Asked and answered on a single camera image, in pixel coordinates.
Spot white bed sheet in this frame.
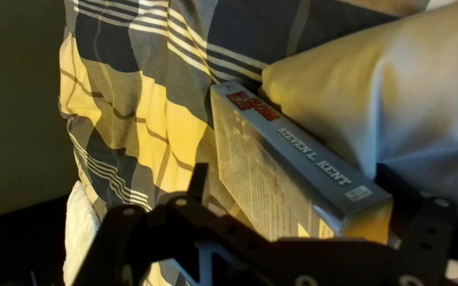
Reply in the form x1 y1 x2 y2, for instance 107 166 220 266
60 180 107 286

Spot light grey cloth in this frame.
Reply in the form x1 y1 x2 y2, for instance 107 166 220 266
259 0 458 217

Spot grey paperback book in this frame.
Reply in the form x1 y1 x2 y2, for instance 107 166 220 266
208 78 394 247

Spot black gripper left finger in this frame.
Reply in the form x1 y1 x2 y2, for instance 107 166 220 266
71 163 294 286

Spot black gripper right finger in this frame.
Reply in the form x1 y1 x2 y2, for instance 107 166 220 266
375 164 458 286

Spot yellow grey plaid comforter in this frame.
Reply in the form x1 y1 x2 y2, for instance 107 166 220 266
58 0 432 286

